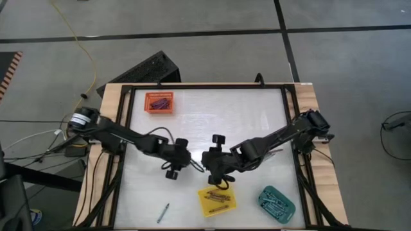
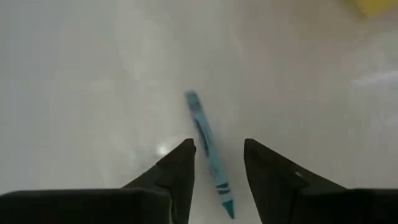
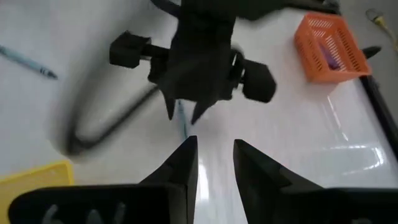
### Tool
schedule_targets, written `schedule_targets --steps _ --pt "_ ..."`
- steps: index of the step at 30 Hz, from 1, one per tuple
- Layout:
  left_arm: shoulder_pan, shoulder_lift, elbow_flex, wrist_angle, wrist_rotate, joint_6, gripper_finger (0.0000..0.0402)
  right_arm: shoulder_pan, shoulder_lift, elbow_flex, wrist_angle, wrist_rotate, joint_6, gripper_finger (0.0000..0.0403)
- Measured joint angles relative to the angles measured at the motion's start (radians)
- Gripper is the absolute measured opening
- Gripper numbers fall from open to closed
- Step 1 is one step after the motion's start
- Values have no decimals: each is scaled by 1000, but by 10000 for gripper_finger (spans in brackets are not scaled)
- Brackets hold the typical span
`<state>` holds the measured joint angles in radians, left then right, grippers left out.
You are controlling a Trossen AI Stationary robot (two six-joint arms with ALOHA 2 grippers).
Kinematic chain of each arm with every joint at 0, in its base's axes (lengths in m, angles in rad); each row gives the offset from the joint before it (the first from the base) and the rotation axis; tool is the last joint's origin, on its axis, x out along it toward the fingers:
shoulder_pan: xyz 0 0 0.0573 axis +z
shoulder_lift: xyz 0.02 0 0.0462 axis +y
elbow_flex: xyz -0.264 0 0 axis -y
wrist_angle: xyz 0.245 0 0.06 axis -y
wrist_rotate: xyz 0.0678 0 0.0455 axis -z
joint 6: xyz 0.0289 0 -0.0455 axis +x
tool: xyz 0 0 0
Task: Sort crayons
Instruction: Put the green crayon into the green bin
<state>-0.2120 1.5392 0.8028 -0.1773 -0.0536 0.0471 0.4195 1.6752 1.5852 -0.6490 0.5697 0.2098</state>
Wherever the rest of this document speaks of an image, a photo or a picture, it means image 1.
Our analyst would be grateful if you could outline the orange plastic basket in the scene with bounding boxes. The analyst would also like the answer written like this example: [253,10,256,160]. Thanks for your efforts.
[143,91,175,114]

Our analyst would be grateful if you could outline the black striped-edge floor mat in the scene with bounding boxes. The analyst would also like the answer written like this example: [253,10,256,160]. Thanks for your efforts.
[0,51,25,103]

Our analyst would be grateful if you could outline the white cable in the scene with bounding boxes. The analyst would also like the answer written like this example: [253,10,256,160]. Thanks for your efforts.
[1,127,70,150]

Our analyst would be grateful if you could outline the person's shoe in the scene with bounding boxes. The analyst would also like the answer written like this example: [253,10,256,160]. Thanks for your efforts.
[29,208,44,226]

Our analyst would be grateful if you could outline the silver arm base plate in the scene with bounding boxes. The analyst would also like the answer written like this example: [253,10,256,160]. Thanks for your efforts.
[316,133,335,144]

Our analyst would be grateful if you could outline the teal plastic tray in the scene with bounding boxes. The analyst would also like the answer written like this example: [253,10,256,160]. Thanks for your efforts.
[258,185,297,225]

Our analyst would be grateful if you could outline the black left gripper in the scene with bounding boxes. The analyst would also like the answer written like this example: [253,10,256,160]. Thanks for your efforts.
[160,137,193,180]

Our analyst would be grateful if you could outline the black power adapter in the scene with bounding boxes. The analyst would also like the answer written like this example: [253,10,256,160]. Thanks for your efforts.
[64,146,88,158]

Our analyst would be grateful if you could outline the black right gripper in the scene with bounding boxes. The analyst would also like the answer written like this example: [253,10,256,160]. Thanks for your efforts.
[201,134,238,186]

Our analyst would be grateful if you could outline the yellow plastic basket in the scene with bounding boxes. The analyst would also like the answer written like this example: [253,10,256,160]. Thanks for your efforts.
[197,185,238,218]

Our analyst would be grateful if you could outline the black floor beam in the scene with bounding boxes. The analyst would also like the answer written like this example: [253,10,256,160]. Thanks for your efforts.
[0,162,83,193]

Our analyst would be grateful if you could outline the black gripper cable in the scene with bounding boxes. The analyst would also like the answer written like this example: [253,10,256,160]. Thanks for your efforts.
[214,179,230,191]
[160,158,206,173]

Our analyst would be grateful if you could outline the yellow cable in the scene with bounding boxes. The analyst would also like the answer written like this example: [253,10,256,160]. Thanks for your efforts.
[48,0,98,110]

